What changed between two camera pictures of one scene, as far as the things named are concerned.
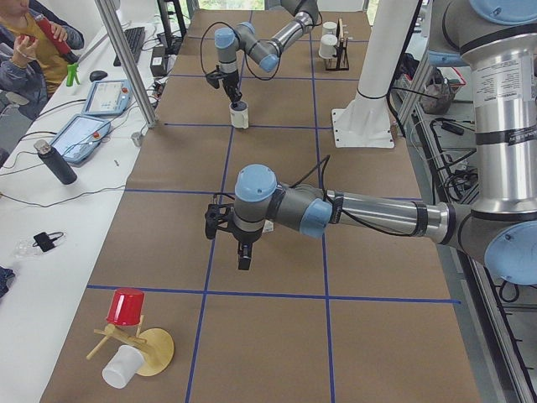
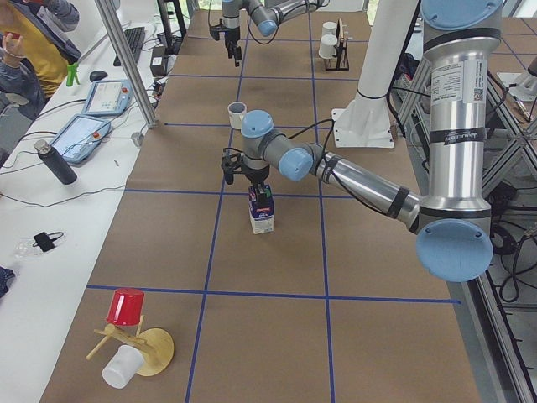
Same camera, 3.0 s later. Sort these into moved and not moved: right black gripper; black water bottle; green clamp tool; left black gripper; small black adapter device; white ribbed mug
Moved: left black gripper; right black gripper
Not moved: green clamp tool; white ribbed mug; black water bottle; small black adapter device
